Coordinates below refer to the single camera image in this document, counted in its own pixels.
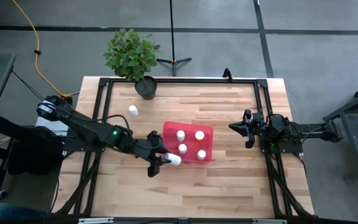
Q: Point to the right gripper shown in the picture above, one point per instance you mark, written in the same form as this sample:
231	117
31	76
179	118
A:
261	128

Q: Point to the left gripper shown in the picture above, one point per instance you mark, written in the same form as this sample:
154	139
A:
143	151

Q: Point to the orange pill bottle white cap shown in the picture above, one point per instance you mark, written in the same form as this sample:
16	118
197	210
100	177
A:
199	135

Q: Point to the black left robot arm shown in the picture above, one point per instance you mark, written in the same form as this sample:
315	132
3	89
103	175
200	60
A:
85	127

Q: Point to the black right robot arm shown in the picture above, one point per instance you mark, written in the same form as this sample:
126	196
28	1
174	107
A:
309	132

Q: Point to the pink translucent plastic basket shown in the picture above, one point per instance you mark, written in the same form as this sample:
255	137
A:
171	130

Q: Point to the black arched table clamp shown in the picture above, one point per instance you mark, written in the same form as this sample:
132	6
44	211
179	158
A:
227	74

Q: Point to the black plant pot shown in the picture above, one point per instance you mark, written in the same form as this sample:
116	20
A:
146	91

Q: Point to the silver aluminium bar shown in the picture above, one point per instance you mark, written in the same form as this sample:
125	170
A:
95	220
269	221

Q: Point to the green leafy plant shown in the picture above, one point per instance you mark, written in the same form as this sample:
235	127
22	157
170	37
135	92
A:
130	53

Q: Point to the dark grey metal cart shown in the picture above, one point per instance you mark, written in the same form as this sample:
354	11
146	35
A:
351	141

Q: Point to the black bag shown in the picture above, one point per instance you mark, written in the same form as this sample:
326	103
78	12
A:
33	155

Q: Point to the black tripod stand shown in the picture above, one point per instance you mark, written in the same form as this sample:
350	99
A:
172	31

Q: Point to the person's leg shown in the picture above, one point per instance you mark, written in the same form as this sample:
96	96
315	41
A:
8	214

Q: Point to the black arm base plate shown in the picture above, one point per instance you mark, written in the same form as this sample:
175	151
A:
291	146
79	147

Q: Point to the black aluminium table frame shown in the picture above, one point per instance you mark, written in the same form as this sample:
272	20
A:
197	80

